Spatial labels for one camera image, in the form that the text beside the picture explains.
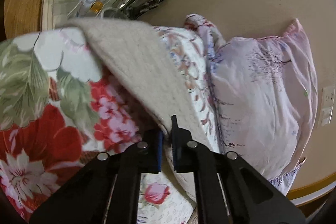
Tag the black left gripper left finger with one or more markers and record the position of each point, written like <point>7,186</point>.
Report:
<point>106,190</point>

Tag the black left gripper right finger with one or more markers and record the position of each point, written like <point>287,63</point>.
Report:
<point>228,189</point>

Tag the pink floral pillow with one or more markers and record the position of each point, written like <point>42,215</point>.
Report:
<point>265,97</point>

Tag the floral quilted bedspread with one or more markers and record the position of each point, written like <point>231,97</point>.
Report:
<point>162,199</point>

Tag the white wall switch plate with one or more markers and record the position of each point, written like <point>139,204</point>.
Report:
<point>327,104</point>

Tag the red green floral blanket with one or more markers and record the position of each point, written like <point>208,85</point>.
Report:
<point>59,107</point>

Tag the beige cable knit sweater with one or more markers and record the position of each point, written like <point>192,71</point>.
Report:
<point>143,73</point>

